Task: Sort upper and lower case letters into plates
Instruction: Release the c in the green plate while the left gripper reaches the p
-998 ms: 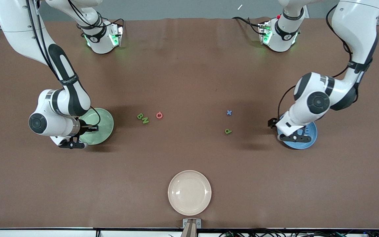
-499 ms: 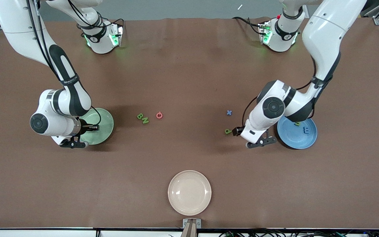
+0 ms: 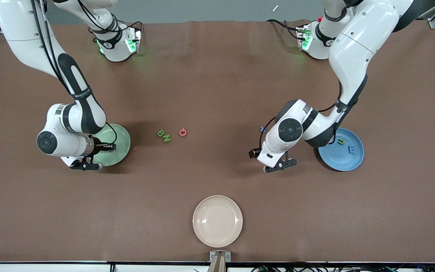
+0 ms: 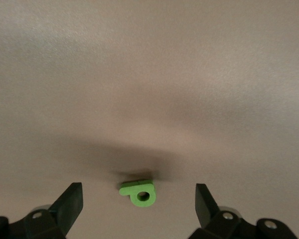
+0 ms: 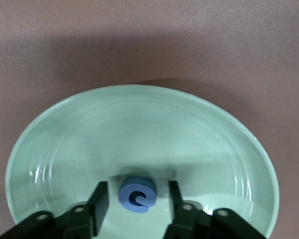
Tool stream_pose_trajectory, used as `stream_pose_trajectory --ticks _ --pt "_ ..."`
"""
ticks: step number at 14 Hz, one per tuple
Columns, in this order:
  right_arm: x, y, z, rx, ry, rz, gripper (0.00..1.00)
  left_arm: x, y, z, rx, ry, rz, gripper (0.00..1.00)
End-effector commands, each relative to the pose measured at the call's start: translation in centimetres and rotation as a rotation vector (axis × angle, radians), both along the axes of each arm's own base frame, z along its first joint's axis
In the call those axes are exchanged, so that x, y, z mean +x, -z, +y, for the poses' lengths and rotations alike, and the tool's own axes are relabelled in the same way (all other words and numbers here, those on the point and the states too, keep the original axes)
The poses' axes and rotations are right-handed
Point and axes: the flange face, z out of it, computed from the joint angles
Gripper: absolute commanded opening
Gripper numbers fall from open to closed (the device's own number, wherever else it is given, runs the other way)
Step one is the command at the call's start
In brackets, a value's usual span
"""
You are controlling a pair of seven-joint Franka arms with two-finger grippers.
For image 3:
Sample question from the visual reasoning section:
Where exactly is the light green plate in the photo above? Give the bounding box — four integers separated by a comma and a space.
90, 124, 131, 167

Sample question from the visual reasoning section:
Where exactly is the brown table mat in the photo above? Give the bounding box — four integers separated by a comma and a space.
0, 19, 435, 264

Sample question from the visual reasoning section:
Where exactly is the beige plate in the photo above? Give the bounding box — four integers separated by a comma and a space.
193, 195, 243, 248

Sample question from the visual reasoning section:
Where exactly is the blue plate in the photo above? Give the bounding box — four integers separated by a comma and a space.
318, 127, 364, 172

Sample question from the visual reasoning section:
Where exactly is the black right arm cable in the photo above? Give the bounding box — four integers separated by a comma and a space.
31, 0, 118, 146

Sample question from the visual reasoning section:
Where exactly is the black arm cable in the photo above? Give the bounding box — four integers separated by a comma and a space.
31, 0, 118, 146
259, 81, 342, 151

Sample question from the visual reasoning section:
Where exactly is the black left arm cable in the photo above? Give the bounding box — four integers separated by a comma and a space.
259, 81, 342, 151

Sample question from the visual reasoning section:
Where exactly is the metal table edge bracket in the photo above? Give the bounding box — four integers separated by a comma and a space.
210, 251, 231, 272

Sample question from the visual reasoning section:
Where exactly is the black right base cable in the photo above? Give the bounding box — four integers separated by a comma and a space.
117, 21, 143, 32

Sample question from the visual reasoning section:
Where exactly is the black base cable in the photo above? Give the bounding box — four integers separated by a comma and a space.
267, 19, 302, 40
117, 21, 143, 32

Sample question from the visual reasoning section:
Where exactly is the black left base cable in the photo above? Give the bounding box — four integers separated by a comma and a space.
267, 19, 302, 40

